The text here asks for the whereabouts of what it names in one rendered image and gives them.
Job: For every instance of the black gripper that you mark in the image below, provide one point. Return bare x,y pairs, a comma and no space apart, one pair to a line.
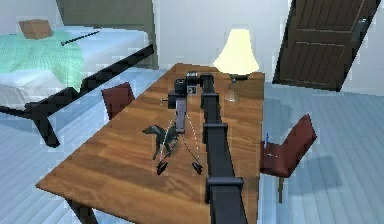
180,100

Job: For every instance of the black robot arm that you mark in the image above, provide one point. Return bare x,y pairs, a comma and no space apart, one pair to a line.
218,150

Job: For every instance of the dark animal statue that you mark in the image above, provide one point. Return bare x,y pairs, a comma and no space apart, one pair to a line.
160,134

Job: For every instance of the brown wooden table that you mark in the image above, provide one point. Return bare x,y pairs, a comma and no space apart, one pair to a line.
116,163

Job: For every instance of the blue pen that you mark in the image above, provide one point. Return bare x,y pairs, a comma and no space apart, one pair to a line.
266,140

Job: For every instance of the dark red chair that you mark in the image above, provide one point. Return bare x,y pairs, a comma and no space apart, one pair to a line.
293,150
117,98

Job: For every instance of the pale yellow table lamp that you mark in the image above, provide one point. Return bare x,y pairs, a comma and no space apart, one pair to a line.
237,53

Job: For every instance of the black baseball bat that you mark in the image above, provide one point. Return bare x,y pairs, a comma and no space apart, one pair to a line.
80,38

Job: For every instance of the green blanket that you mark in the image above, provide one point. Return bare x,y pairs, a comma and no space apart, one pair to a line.
40,55

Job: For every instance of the dark brown room door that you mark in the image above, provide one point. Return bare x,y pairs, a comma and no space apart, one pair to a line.
320,43

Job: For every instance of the brown box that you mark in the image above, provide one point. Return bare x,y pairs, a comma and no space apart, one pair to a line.
35,29

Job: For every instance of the white bed with black frame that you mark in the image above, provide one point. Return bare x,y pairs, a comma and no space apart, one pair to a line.
110,45

